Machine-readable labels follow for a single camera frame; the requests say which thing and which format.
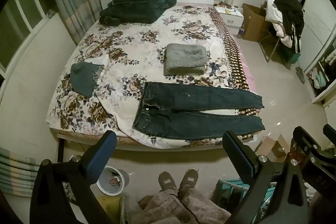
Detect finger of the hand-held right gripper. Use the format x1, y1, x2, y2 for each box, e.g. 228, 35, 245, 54
322, 124, 336, 143
292, 126, 326, 165

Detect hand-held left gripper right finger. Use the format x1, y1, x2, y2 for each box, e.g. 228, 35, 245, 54
222, 130, 309, 224

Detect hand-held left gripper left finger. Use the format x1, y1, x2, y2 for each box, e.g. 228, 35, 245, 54
29, 130, 117, 224

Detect blue denim pants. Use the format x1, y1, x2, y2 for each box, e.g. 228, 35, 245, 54
132, 81, 265, 140

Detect white trash bin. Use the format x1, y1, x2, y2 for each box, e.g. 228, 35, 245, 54
97, 166, 130, 197

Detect small open cardboard box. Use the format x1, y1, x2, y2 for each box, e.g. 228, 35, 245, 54
256, 133, 290, 163

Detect teal metal rack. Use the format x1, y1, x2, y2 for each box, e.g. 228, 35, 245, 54
217, 178, 279, 214

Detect grey fuzzy slipper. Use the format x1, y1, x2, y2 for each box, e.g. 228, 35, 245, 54
178, 169, 199, 196
158, 172, 179, 191

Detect yellow bag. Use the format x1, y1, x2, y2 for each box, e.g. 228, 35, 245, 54
98, 195, 122, 224

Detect teal folded garment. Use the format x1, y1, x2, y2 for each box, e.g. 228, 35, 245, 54
70, 63, 101, 97

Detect person's legs and slippers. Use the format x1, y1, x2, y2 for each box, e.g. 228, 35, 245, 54
138, 187, 231, 224

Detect brown checkered sheet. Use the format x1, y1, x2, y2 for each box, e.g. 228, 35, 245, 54
207, 6, 263, 140

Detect white folded cloth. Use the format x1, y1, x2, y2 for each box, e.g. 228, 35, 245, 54
85, 55, 110, 68

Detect striped folded cloth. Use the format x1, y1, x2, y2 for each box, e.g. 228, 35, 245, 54
0, 147, 40, 198

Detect grey folded fleece blanket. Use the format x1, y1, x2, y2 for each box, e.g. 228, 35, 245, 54
163, 43, 207, 76

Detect white wardrobe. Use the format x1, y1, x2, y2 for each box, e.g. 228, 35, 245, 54
295, 0, 336, 104

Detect bed with floral sheet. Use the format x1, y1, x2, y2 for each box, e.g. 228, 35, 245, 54
46, 2, 263, 151

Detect chair piled with clothes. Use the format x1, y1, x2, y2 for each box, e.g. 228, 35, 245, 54
265, 0, 295, 48

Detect black clothing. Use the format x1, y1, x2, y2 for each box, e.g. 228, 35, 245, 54
273, 0, 305, 39

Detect large cardboard box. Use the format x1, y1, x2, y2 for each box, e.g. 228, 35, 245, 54
241, 3, 269, 42

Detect white nightstand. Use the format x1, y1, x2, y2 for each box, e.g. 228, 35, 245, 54
213, 5, 244, 35

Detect dark green blanket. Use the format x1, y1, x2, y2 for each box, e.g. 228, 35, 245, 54
99, 0, 177, 25

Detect window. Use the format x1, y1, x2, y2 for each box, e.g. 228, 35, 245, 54
0, 0, 49, 73

